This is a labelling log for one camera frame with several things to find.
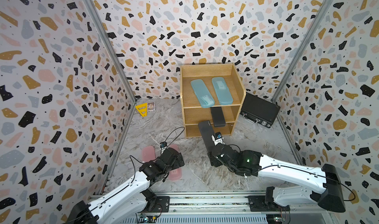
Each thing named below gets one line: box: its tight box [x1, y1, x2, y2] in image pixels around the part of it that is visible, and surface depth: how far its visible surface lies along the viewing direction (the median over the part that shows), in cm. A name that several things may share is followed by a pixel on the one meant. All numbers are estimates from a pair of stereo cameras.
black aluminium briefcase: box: [239, 92, 281, 129], surface depth 110 cm
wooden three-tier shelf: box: [180, 63, 247, 139], surface depth 88 cm
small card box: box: [147, 101, 156, 112], surface depth 119 cm
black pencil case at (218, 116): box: [210, 106, 227, 128], surface depth 91 cm
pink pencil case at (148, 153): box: [141, 146, 156, 163], surface depth 95 cm
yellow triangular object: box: [135, 102, 148, 117], surface depth 116 cm
